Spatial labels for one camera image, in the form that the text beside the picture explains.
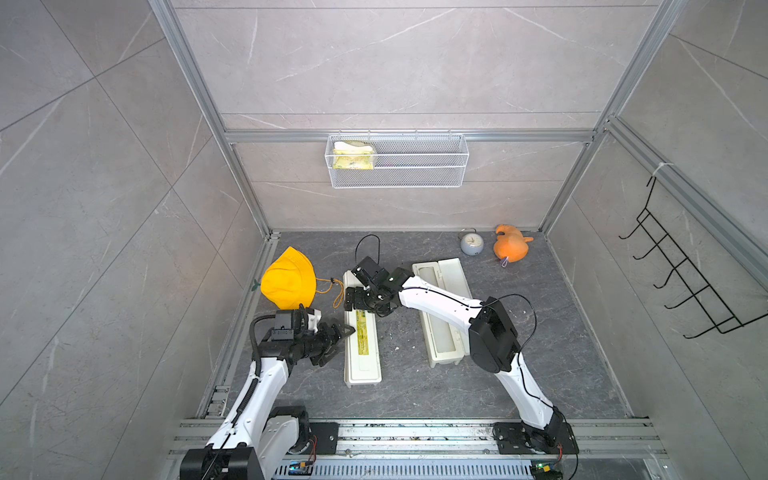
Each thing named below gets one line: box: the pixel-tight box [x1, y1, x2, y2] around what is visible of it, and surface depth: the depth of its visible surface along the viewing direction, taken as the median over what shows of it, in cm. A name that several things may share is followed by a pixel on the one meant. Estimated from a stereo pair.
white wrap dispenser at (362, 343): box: [342, 270, 382, 388], surface depth 81 cm
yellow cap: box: [260, 246, 317, 310], surface depth 106 cm
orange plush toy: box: [493, 224, 534, 263], surface depth 109 cm
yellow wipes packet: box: [332, 140, 375, 170], surface depth 88 cm
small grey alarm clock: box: [458, 227, 484, 256], surface depth 115 cm
